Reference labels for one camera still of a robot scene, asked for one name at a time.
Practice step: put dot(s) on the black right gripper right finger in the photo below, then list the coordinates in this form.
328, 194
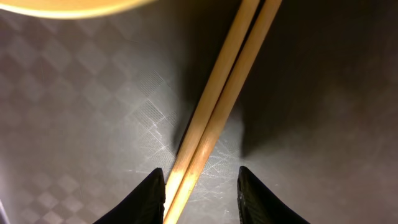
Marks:
257, 204

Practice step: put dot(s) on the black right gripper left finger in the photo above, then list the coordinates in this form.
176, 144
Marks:
144, 205

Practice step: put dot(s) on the wooden chopstick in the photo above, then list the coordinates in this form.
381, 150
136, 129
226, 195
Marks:
209, 97
257, 31

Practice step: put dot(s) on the brown serving tray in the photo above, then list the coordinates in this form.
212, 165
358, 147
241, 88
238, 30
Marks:
90, 107

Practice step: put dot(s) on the yellow plate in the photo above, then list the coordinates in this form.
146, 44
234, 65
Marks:
70, 9

